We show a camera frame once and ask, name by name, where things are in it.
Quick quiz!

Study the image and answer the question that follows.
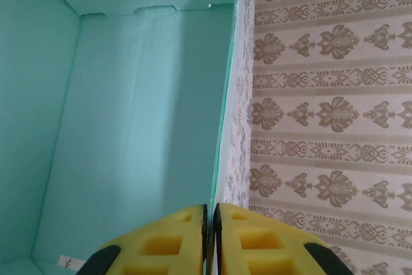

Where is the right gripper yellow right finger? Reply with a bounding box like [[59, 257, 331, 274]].
[[214, 203, 347, 275]]

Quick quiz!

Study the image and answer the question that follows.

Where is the light blue paper box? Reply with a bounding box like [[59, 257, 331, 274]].
[[0, 0, 255, 275]]

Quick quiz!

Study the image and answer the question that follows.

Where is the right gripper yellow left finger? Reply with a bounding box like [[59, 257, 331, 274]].
[[77, 203, 209, 275]]

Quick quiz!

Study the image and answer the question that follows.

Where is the floral table cloth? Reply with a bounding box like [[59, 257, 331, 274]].
[[225, 0, 257, 208]]

